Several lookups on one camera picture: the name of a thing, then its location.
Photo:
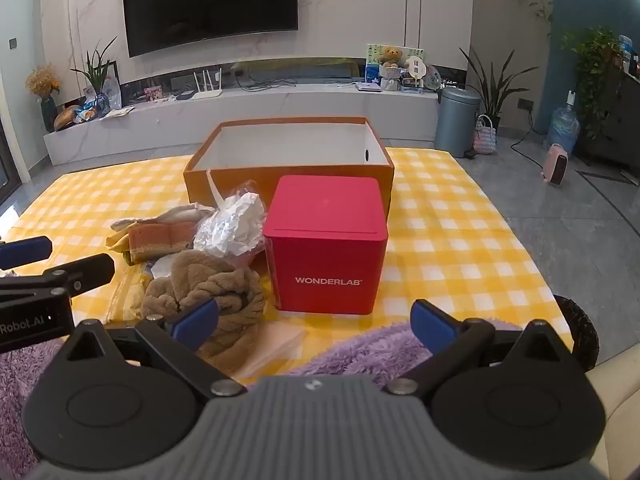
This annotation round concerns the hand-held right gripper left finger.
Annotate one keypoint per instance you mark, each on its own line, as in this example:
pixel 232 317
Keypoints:
pixel 196 321

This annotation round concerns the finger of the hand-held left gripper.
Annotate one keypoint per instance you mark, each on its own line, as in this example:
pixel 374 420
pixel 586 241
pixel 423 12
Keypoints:
pixel 85 272
pixel 25 252

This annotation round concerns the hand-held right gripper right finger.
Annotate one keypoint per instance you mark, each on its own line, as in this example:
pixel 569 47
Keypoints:
pixel 432 321

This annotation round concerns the brown knitted towel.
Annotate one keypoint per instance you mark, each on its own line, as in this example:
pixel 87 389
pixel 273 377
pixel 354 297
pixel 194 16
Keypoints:
pixel 220 280

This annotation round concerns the orange-brown sponge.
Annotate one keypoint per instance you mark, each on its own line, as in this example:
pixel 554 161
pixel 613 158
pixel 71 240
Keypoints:
pixel 160 237

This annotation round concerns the clear plastic bag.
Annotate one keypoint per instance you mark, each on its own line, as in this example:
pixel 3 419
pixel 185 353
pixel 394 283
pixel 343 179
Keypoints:
pixel 235 225

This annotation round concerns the orange cardboard box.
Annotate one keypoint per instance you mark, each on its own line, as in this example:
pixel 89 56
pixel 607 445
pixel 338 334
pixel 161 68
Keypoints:
pixel 235 180

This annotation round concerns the yellow cloth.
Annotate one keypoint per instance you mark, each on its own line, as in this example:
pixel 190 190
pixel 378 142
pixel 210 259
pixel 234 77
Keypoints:
pixel 120 245

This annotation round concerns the clear plastic packet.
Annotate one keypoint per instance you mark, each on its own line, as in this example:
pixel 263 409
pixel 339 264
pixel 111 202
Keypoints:
pixel 127 300

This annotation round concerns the purple fluffy cloth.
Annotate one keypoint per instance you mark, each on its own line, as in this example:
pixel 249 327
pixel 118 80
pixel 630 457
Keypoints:
pixel 360 355

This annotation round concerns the yellow checked tablecloth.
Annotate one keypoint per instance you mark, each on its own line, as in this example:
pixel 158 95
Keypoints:
pixel 450 240

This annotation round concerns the white bath mitt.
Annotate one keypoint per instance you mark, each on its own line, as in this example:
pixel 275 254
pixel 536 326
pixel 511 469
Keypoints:
pixel 180 214

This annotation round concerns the red cube box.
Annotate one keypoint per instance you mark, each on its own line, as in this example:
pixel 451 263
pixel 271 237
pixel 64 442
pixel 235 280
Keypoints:
pixel 325 255

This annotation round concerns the bread bag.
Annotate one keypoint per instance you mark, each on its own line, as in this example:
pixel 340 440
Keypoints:
pixel 70 117

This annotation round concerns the black round cushion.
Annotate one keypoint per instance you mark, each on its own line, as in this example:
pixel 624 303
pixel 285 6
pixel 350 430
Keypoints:
pixel 580 330

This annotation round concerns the loose papers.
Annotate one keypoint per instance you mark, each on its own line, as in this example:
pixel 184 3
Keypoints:
pixel 117 112

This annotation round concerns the dried flowers in vase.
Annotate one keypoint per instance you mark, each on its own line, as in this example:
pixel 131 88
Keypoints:
pixel 44 85

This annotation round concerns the woven handbag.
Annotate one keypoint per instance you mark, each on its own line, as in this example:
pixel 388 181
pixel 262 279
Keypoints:
pixel 485 137

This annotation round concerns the pink card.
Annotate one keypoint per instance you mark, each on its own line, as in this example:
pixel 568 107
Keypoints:
pixel 152 93

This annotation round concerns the green plant in glass vase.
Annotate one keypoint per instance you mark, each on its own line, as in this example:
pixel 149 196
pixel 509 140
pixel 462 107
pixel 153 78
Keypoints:
pixel 97 75

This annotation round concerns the pink space heater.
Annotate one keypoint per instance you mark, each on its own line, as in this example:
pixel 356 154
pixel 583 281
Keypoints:
pixel 556 165

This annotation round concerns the grey trash can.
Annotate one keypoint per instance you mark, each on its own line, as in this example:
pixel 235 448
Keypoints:
pixel 456 120

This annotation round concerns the beige sofa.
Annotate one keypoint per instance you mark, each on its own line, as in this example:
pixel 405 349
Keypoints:
pixel 617 410

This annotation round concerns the white router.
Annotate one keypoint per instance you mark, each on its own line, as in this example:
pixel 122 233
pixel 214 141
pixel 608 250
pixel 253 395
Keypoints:
pixel 207 90

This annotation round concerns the water bottle with pump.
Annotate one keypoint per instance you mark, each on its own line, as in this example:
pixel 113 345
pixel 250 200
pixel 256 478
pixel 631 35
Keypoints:
pixel 562 127

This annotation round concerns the white marble tv cabinet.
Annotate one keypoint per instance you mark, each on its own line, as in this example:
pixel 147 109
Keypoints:
pixel 300 110

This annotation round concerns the tall leafy potted plant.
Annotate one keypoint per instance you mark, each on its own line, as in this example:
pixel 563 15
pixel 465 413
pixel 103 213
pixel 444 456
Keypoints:
pixel 495 90

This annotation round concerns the white round hand fan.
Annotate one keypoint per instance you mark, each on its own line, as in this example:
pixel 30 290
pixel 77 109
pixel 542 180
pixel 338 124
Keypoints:
pixel 415 70

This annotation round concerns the blue tissue box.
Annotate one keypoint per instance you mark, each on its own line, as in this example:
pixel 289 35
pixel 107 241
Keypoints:
pixel 373 74

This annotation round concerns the brown teddy bear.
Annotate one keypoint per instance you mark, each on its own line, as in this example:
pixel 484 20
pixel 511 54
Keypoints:
pixel 391 60

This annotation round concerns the green picture board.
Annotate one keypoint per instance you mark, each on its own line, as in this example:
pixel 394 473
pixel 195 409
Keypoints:
pixel 415 55

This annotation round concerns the dark cabinet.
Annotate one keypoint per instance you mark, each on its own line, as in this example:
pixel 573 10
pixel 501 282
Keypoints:
pixel 620 125

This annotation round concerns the bushy green plant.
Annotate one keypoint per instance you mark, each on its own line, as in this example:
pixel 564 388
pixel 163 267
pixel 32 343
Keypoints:
pixel 592 65

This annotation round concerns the black wall television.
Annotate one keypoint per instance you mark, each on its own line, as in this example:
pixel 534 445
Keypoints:
pixel 210 5

